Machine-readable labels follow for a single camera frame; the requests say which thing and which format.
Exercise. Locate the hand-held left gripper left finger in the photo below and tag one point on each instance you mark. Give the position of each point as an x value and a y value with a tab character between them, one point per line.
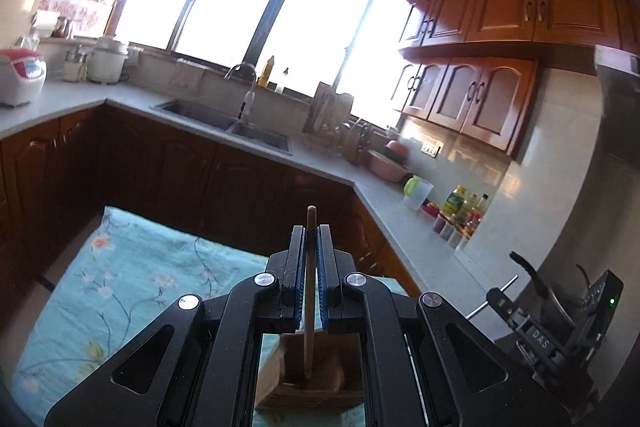
298	279

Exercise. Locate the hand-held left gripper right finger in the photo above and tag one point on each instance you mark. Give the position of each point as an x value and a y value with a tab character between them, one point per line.
322	279

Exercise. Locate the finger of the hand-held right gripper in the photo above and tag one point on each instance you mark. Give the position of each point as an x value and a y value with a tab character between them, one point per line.
505	307

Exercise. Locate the wooden chopstick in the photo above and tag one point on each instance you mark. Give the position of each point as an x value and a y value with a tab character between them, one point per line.
310	257

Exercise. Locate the wooden utensil holder box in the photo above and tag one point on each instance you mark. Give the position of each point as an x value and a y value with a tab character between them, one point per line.
325	387

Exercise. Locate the white spice jar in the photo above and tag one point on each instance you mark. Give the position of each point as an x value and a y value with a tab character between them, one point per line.
451	234
441	227
462	241

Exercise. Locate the green label oil bottle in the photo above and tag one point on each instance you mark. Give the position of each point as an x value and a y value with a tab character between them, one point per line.
454	204

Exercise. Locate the small red container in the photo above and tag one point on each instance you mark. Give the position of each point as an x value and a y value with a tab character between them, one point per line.
430	209

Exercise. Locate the pink basin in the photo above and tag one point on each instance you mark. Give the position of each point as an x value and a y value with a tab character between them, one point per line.
387	169

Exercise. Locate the red bowl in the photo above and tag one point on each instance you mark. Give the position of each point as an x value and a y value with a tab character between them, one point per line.
396	149

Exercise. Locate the cutting board rack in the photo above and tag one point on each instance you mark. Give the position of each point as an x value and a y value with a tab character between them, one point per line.
325	114

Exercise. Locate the blue floral tablecloth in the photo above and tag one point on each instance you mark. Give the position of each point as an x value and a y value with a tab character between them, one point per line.
125	277

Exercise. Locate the steel double sink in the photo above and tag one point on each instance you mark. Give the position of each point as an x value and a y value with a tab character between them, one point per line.
220	122

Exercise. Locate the metal kitchen faucet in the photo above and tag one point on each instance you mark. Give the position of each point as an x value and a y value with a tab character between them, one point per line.
248	92

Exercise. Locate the clear pump bottle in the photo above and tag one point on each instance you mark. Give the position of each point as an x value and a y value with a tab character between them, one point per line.
283	82

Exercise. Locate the yellow bottle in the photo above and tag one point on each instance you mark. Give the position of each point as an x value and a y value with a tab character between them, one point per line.
266	72

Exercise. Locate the beige dish cloth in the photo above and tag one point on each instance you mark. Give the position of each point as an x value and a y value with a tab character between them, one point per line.
187	76

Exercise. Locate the grey range hood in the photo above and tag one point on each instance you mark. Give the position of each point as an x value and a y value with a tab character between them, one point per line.
620	72

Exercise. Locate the white electric cooker pot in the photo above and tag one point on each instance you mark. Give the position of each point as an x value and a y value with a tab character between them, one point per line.
106	62

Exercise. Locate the red and white rice cooker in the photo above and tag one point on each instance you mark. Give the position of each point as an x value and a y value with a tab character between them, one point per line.
20	77

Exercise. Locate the paper towel roll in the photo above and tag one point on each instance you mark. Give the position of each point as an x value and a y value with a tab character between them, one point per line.
46	23

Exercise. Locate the wall outlet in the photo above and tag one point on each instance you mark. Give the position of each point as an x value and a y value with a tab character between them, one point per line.
431	148

